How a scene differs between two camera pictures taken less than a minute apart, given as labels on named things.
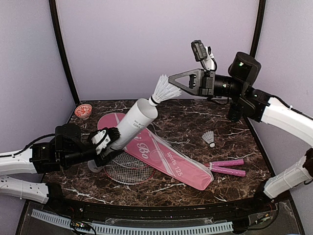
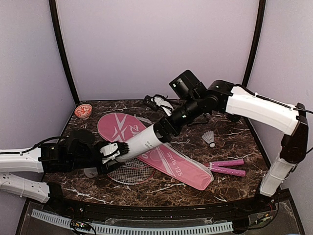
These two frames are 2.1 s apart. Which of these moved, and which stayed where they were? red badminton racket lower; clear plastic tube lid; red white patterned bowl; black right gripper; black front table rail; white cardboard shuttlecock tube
Moved: clear plastic tube lid; black right gripper; white cardboard shuttlecock tube
Stayed: black front table rail; red white patterned bowl; red badminton racket lower
